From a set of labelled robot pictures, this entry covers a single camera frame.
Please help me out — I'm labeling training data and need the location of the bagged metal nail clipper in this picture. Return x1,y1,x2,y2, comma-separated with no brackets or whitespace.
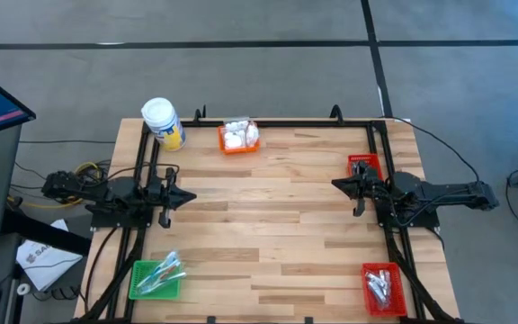
364,271,382,293
379,268,393,293
370,283,389,303

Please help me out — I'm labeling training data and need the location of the green plastic basket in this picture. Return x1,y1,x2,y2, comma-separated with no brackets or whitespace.
128,259,183,302

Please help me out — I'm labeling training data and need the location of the yellow disinfecting wipes canister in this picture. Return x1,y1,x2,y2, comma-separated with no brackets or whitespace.
140,97,187,152

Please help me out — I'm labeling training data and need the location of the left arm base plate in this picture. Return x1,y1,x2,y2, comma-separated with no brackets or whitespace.
90,204,155,230

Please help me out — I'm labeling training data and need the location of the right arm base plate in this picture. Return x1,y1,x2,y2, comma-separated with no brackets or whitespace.
374,192,441,230

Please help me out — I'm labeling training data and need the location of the red plastic basket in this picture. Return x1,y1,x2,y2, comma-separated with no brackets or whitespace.
346,153,384,181
360,262,408,319

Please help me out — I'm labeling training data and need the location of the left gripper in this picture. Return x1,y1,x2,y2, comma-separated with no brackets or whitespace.
148,167,198,230

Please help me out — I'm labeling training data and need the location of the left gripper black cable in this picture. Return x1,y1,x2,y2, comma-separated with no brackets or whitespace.
104,162,182,181

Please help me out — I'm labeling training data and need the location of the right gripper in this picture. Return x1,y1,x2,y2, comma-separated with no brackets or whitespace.
331,166,389,218

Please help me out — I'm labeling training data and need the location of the yellow cable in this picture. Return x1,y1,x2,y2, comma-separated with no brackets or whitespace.
8,160,105,210

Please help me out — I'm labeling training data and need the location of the bagged red toothbrush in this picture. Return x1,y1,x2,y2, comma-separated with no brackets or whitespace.
144,263,183,284

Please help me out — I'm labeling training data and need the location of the black aluminium table frame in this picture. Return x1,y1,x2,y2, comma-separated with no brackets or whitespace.
76,103,462,324

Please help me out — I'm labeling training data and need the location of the bagged dark metal tool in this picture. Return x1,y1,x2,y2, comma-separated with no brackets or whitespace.
375,292,393,311

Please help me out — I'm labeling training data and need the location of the white printed box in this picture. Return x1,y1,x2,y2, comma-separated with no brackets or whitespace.
15,219,84,293

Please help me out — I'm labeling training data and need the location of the black desk beam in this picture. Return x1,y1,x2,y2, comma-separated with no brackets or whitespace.
2,209,92,257

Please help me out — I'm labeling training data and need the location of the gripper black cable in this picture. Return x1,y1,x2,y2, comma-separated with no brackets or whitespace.
378,115,483,184
104,162,182,181

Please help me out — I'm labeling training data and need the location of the orange plastic basket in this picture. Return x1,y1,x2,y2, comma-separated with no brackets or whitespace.
217,120,262,156

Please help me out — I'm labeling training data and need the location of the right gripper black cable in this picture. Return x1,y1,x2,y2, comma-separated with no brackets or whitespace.
378,115,483,184

